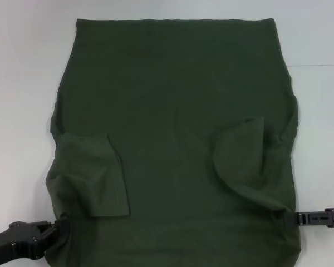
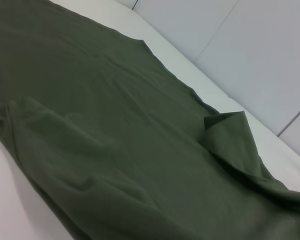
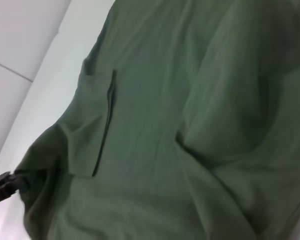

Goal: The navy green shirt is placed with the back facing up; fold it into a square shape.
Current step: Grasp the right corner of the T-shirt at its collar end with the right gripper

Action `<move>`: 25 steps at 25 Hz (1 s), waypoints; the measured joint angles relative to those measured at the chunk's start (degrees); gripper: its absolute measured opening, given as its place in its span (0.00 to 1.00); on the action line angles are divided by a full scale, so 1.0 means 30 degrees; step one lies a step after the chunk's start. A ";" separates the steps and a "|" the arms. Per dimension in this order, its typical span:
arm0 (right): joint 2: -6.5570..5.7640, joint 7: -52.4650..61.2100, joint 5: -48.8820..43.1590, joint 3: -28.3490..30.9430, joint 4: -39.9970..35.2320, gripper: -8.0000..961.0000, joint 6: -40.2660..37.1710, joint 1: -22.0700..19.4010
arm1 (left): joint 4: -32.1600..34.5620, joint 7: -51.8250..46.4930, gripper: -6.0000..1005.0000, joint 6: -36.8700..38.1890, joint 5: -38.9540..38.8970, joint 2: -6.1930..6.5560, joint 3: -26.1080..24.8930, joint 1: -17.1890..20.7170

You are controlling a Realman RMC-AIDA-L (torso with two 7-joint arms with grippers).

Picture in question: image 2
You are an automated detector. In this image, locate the dark green shirt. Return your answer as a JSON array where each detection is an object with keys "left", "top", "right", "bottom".
[{"left": 0, "top": 0, "right": 300, "bottom": 240}]

